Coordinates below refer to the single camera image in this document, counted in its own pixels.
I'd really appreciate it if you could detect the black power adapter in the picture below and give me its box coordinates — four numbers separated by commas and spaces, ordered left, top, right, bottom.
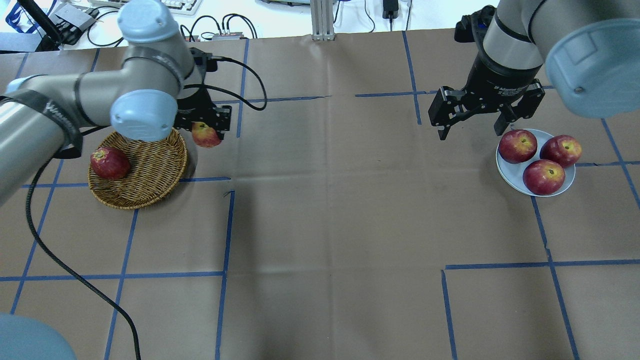
382, 0, 400, 21

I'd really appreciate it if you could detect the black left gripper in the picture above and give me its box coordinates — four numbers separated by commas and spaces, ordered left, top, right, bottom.
173, 48, 232, 140

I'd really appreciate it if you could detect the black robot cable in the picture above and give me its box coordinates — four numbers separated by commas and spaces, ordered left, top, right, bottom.
25, 55, 268, 360

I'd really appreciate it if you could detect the dark red apple on plate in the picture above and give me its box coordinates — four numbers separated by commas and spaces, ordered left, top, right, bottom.
522, 159, 566, 196

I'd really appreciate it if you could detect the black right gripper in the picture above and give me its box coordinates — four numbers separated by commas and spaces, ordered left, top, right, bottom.
428, 52, 546, 141

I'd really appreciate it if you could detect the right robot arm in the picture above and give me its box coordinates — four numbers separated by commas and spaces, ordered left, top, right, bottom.
429, 0, 640, 141

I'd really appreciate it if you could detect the woven wicker basket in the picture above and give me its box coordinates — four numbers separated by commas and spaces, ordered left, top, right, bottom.
87, 129, 189, 210

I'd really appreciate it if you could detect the light blue plate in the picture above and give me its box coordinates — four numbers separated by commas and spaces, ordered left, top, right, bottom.
495, 129, 576, 198

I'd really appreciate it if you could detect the red apple in basket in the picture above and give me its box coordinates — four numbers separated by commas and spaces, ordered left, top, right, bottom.
90, 146, 131, 180

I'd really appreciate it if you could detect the aluminium frame post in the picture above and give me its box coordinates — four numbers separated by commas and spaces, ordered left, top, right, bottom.
310, 0, 336, 41

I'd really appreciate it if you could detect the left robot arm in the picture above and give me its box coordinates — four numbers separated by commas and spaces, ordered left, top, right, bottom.
0, 0, 231, 203

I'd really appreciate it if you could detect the red yellow apple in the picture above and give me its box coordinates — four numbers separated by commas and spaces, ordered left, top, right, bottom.
190, 121, 222, 148

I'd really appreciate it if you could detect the white keyboard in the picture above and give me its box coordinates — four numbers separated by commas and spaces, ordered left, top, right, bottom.
87, 0, 204, 16

